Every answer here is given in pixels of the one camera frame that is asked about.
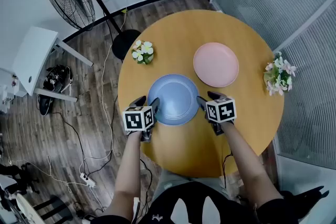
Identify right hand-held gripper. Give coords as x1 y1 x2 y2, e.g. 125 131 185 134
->
196 91 237 136

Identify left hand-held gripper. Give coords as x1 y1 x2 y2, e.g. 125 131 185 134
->
122 95 161 143

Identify blue plate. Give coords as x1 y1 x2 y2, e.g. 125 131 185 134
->
147 73 200 126

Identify pink plate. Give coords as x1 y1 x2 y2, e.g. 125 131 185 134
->
193 42 240 88

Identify person's right forearm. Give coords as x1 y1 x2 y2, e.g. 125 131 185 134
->
221 121 285 208

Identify person's left forearm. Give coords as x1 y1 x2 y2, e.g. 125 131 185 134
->
103 130 144 219

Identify small white flower pot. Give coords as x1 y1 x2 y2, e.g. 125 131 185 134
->
131 39 155 66

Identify pink and white flower pot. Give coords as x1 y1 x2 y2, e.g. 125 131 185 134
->
263 51 298 97

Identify person's grey shorts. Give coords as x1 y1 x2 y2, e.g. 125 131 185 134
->
152 168 238 202

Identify black device on floor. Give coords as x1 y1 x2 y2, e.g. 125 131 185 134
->
43 64 75 93

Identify white power strip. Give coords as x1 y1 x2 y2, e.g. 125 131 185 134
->
79 172 97 188

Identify black shoe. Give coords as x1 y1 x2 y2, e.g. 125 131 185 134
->
37 93 55 116

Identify person's black printed shirt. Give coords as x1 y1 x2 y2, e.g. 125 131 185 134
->
90 181 300 224

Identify white desk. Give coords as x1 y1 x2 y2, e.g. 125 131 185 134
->
12 25 95 103

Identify white machine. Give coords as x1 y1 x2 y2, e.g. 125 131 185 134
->
0 67 20 114

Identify black stool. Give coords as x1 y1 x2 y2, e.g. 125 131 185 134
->
33 194 77 221

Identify white floor cable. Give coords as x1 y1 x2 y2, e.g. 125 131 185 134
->
7 0 130 215

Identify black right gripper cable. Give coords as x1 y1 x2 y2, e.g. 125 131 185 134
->
222 152 235 191

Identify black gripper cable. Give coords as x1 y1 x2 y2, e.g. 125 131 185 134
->
136 158 154 221
222 152 235 191

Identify black floor cable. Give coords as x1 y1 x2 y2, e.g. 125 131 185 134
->
36 18 119 179

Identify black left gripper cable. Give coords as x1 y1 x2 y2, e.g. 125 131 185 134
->
136 158 154 221

